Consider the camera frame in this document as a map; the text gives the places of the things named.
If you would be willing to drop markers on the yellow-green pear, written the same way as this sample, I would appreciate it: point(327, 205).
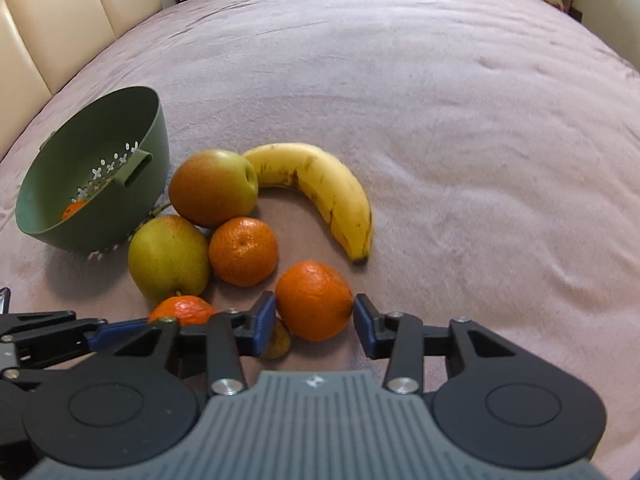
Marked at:
point(167, 257)

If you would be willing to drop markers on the yellow banana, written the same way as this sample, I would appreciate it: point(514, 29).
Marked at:
point(330, 187)

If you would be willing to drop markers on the cream padded headboard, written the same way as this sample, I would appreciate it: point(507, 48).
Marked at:
point(55, 25)

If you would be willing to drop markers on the red-green apple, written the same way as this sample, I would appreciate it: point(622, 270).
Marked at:
point(212, 187)

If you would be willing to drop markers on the tangerine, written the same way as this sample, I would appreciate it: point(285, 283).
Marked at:
point(185, 308)
point(74, 209)
point(243, 251)
point(314, 300)

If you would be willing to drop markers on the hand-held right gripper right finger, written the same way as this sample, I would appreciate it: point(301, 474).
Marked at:
point(365, 330)

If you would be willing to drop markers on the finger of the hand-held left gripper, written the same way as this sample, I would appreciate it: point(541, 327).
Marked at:
point(117, 335)
point(20, 379)

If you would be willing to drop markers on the green colander bowl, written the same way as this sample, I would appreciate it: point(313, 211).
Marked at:
point(152, 160)

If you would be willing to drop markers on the small yellow-brown round fruit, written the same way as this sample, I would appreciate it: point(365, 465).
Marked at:
point(279, 344)

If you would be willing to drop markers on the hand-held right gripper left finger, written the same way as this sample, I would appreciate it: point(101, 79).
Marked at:
point(262, 324)

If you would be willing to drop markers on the pink blanket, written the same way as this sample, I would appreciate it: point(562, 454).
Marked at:
point(450, 160)

